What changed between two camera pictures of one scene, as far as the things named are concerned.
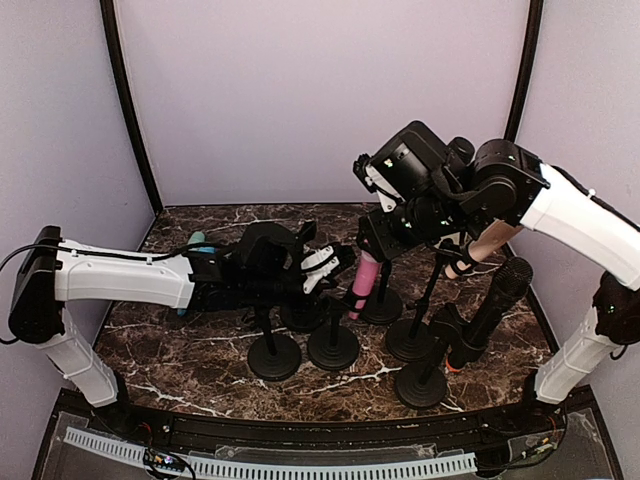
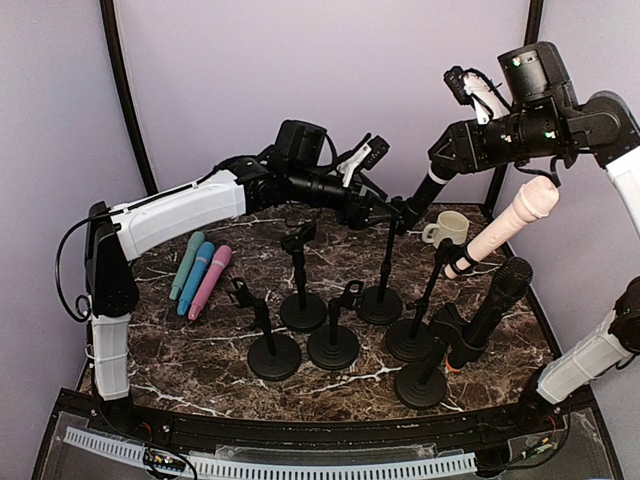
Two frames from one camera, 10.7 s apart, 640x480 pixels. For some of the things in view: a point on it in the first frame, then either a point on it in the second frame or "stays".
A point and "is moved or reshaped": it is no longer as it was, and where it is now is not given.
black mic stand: (420, 385) stays
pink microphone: (367, 273) is moved or reshaped
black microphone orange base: (511, 280) stays
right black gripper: (384, 243) to (470, 151)
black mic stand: (387, 305) stays
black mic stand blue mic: (305, 314) stays
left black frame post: (110, 27) stays
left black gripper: (319, 290) to (357, 218)
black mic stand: (273, 357) stays
